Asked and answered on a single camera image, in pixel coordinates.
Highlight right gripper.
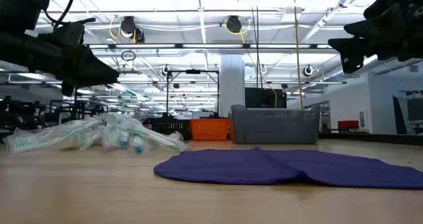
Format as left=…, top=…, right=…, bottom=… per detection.
left=328, top=0, right=423, bottom=75

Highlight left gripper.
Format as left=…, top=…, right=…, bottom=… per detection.
left=0, top=17, right=120, bottom=97

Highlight black background workstations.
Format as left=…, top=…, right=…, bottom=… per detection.
left=0, top=96, right=108, bottom=132

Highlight red box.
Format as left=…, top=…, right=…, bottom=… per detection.
left=337, top=120, right=360, bottom=130

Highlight wrapped blue toothbrush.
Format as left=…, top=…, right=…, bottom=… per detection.
left=130, top=134, right=146, bottom=154
left=115, top=126, right=132, bottom=149

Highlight wrapped green bristle toothbrush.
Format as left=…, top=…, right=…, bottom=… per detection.
left=2, top=118, right=100, bottom=155

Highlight black plastic basket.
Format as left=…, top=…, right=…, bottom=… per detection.
left=141, top=117, right=193, bottom=141

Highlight wrapped long green toothbrush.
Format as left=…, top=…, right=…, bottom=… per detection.
left=102, top=113, right=188, bottom=153

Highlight black monitor screen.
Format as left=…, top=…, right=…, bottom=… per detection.
left=245, top=87, right=288, bottom=109

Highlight grey plastic basket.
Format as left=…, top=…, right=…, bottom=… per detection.
left=230, top=104, right=321, bottom=145

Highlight white building pillar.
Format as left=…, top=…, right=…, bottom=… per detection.
left=219, top=54, right=246, bottom=118

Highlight orange plastic basket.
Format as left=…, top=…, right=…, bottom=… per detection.
left=190, top=118, right=231, bottom=141

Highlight purple knitted cloth mat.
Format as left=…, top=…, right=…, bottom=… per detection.
left=153, top=147, right=423, bottom=190

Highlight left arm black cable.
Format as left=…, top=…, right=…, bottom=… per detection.
left=42, top=0, right=76, bottom=30

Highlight black coiled cable loop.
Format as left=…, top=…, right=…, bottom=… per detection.
left=120, top=50, right=137, bottom=62

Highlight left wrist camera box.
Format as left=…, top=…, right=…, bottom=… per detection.
left=0, top=0, right=50, bottom=33

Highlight yellow hanging rope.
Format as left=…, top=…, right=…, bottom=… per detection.
left=292, top=0, right=304, bottom=110

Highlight dark wall panel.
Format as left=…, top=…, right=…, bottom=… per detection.
left=392, top=94, right=423, bottom=135

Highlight black table edge rail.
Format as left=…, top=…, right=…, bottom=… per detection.
left=319, top=132, right=423, bottom=145

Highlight black hanging cables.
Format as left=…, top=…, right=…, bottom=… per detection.
left=250, top=0, right=265, bottom=89

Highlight black metal frame stand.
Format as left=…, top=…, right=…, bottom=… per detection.
left=166, top=69, right=220, bottom=118

